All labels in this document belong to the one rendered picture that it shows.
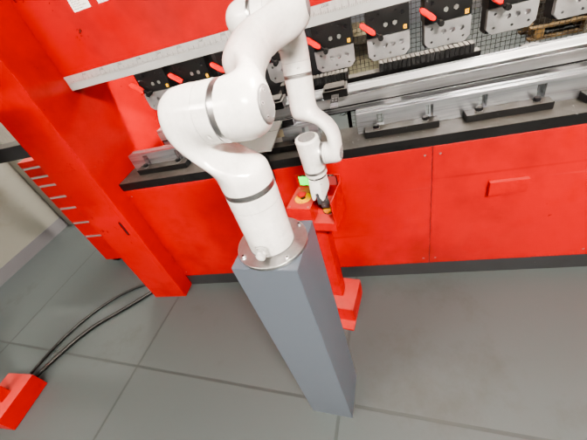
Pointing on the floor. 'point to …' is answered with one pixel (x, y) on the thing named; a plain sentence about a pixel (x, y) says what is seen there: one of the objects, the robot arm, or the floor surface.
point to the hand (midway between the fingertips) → (325, 202)
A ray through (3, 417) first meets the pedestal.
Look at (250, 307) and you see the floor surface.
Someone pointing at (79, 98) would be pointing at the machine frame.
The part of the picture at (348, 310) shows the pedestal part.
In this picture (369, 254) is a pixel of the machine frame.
